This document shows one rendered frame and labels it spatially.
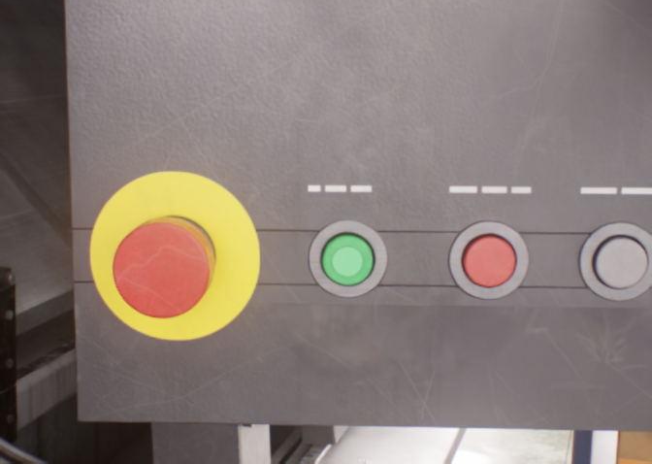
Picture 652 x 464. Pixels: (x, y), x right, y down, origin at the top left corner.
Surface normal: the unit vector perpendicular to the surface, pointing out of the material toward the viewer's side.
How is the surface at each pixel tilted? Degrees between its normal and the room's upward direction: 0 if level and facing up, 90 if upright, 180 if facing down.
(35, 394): 90
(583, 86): 90
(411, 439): 0
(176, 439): 90
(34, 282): 45
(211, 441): 90
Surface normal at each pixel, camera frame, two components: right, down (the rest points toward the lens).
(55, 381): 0.97, 0.07
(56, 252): 0.70, -0.65
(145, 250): -0.06, 0.15
